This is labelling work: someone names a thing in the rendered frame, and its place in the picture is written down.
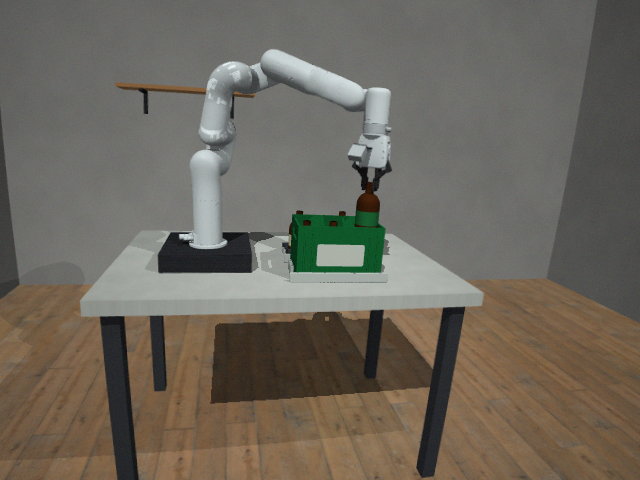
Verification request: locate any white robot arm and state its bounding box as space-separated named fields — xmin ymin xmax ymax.
xmin=179 ymin=49 xmax=392 ymax=249

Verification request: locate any green crate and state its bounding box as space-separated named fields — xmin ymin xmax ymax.
xmin=290 ymin=214 xmax=386 ymax=273

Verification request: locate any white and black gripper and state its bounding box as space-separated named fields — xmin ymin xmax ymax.
xmin=352 ymin=133 xmax=392 ymax=192

